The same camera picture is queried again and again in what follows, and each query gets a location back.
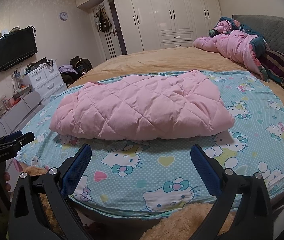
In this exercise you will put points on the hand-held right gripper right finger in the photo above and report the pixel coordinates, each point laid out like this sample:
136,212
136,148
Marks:
205,172

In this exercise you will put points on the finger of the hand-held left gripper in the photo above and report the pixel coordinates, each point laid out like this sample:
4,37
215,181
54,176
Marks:
19,142
10,137

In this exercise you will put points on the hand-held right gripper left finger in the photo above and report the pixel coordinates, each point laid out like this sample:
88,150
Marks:
75,172

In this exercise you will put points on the pink quilted jacket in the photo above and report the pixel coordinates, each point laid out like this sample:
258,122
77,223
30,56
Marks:
142,110

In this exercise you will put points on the white low cabinet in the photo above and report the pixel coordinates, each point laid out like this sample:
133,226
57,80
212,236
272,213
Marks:
19,112

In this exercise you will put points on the blue cartoon printed sheet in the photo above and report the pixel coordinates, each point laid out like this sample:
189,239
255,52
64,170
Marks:
182,160

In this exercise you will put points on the tan fluffy cloth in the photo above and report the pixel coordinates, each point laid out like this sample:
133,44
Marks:
194,222

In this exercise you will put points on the white drawer cabinet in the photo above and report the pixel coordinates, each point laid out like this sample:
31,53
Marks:
44,77

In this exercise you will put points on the black hanger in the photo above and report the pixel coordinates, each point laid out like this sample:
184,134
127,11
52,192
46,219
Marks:
49,62

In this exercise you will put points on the purple cloth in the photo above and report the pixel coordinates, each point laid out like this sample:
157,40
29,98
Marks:
65,68

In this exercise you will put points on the black television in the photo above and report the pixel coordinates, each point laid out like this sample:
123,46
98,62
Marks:
14,50

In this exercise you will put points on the black bag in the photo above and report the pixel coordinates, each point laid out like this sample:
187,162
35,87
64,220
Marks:
80,63

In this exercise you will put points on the white box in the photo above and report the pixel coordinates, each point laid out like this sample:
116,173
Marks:
4,32

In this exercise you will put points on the bed with tan cover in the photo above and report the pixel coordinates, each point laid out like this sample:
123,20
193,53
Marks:
157,60

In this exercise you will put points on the dark striped cloth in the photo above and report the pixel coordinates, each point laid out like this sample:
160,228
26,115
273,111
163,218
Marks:
282,67

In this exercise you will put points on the white door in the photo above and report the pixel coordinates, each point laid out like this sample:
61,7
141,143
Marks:
117,42

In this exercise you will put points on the hanging bags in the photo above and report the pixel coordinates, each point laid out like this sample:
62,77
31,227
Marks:
104,21

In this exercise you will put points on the grey quilted headboard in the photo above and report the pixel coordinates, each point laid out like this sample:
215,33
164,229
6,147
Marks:
277,30

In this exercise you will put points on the white wardrobe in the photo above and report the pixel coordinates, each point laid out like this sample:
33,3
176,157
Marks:
177,12

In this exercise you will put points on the purple wall clock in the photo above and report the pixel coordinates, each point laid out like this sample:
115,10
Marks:
64,15

